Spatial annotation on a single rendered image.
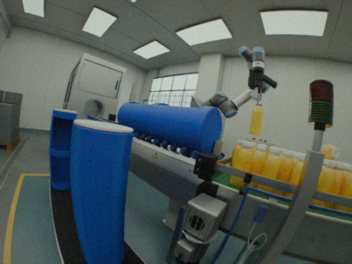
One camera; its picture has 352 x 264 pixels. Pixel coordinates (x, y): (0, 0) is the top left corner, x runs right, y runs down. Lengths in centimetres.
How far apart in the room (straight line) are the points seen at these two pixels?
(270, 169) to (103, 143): 61
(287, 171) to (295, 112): 302
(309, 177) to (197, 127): 51
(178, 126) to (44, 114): 505
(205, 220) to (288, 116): 326
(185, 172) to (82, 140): 50
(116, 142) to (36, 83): 511
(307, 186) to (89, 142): 64
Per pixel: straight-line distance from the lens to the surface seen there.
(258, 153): 58
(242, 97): 124
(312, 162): 35
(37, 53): 573
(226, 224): 59
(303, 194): 37
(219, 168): 54
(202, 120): 66
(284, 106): 356
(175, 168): 75
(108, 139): 51
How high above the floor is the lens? 109
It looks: 3 degrees down
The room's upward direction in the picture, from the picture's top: 11 degrees clockwise
